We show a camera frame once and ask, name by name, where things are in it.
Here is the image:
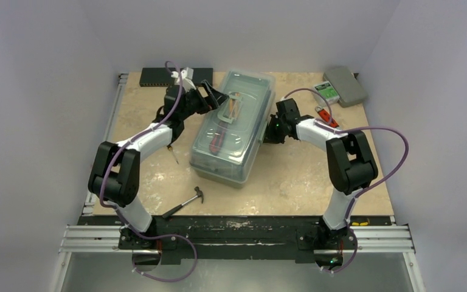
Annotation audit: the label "translucent green tool box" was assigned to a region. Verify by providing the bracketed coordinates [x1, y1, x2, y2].
[190, 69, 275, 188]

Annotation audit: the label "black network switch box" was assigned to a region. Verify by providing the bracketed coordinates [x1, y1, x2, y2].
[139, 68, 175, 87]

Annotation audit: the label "grey plastic case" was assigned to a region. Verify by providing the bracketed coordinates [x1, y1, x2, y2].
[323, 66, 368, 108]

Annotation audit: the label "aluminium rail frame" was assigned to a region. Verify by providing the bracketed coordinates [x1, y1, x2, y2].
[58, 72, 417, 259]

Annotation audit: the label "green white screw box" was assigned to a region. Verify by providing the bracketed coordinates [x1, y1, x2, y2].
[313, 81, 340, 107]

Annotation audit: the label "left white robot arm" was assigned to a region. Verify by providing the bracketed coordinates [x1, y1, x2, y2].
[88, 80, 229, 249]

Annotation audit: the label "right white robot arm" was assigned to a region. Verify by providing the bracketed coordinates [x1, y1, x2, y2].
[264, 99, 378, 248]

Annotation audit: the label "red black utility knife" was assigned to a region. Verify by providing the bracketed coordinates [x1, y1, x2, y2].
[209, 125, 227, 155]

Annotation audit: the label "yellow black tool on base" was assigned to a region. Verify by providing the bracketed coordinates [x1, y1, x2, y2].
[351, 220, 370, 226]

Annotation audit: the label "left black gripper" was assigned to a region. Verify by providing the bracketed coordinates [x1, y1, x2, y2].
[181, 85, 230, 123]

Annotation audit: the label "black handled hammer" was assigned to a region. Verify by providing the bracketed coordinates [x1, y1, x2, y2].
[162, 186, 204, 220]

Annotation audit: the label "yellow handled pliers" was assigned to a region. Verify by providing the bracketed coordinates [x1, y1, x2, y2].
[228, 92, 242, 123]

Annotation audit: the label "small black flat box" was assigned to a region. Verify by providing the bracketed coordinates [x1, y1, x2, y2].
[192, 68, 213, 84]

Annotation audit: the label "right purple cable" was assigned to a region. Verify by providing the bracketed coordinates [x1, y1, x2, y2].
[281, 88, 410, 275]

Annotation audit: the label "red adjustable wrench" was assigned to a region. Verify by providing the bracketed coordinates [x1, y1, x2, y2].
[315, 106, 339, 128]

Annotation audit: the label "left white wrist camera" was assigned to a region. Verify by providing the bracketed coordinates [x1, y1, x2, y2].
[171, 67, 196, 92]

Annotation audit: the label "black handled screwdriver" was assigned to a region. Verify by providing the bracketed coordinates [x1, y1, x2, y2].
[167, 145, 179, 164]

